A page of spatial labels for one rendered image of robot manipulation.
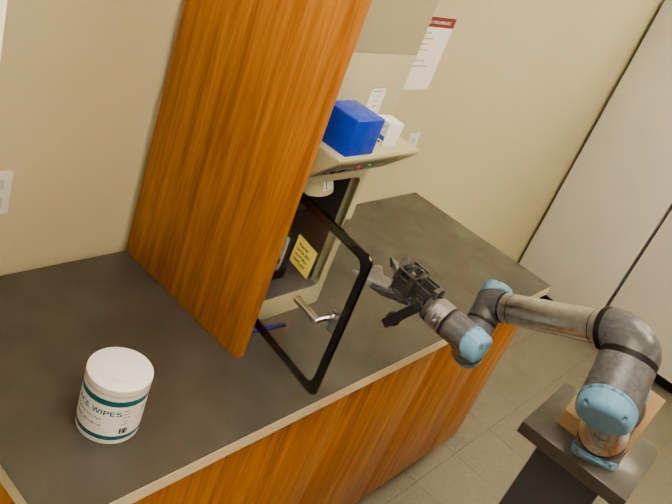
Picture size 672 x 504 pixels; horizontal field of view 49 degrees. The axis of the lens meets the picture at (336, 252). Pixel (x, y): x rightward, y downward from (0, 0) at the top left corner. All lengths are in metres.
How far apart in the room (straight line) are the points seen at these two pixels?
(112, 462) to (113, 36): 0.93
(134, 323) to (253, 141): 0.55
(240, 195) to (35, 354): 0.57
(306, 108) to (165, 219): 0.58
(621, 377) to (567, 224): 3.28
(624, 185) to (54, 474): 3.74
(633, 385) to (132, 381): 0.97
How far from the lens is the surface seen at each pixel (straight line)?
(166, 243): 1.97
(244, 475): 1.90
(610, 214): 4.66
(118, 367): 1.52
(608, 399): 1.52
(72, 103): 1.82
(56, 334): 1.81
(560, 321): 1.68
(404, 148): 1.83
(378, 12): 1.68
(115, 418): 1.53
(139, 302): 1.95
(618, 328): 1.58
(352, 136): 1.62
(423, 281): 1.72
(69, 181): 1.93
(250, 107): 1.67
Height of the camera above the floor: 2.10
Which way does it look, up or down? 28 degrees down
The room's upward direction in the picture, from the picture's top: 22 degrees clockwise
